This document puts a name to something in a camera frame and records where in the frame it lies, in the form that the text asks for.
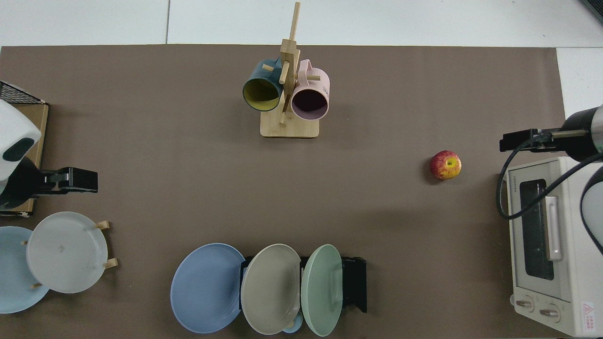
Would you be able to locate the wooden plate stand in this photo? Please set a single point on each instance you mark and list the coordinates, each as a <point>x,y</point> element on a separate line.
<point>103,225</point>

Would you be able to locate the pale grey plate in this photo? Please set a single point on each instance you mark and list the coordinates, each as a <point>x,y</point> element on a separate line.
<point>66,252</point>

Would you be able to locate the small blue round thing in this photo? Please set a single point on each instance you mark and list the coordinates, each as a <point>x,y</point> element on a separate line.
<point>294,326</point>

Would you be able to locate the green plate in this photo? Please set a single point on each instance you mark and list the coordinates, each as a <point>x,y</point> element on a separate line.
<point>320,292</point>

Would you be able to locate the beige plate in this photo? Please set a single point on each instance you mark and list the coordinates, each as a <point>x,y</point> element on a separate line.
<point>271,289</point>

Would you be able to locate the pink cup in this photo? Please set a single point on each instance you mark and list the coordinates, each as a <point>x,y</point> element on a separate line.
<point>316,80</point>

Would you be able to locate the dark teal cup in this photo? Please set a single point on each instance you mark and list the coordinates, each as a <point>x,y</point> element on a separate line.
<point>261,94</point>

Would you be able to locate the red yellow apple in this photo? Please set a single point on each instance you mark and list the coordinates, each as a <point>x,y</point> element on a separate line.
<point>445,165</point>

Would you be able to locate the black dish rack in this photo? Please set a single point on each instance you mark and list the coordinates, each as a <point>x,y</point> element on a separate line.
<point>354,282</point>

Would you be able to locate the brown table cloth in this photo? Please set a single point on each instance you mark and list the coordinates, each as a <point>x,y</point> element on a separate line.
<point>141,141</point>

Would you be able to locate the wooden cup stand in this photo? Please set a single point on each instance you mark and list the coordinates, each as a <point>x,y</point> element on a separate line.
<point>288,126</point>

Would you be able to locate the light blue plate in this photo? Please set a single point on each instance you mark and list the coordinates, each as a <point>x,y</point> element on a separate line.
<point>12,273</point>

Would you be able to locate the pale toaster oven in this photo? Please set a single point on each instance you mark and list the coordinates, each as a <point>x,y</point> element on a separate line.
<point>572,245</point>

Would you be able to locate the dark grey object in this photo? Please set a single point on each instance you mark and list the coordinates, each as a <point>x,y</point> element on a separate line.
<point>594,8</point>

